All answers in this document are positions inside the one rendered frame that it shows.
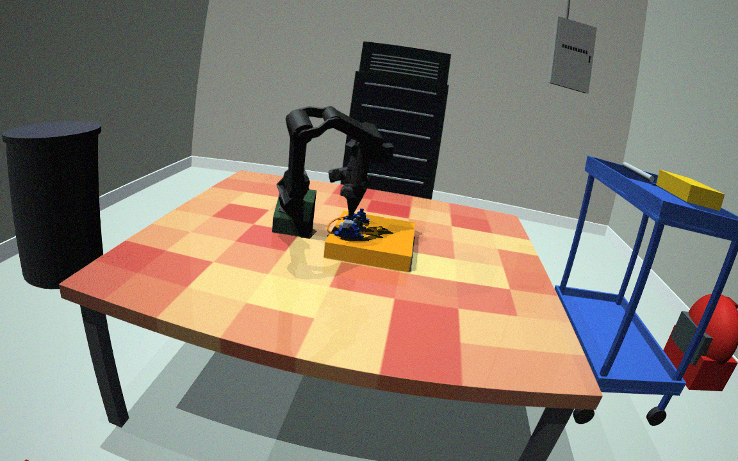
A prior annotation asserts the grey micro servo with orange cable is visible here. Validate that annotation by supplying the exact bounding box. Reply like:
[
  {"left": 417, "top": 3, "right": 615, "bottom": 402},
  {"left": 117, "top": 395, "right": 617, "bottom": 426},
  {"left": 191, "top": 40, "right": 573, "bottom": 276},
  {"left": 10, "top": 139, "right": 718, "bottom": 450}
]
[{"left": 327, "top": 215, "right": 366, "bottom": 234}]

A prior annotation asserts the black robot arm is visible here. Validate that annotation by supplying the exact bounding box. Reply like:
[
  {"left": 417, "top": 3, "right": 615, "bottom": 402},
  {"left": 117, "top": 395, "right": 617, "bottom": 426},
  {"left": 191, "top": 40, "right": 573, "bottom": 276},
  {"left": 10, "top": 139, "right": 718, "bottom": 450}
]
[{"left": 277, "top": 106, "right": 394, "bottom": 217}]

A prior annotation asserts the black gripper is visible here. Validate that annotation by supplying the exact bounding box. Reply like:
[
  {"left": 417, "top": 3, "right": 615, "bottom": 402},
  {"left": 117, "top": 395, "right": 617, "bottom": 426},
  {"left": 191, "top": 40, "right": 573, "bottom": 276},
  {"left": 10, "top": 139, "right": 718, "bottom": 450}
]
[{"left": 340, "top": 162, "right": 370, "bottom": 216}]

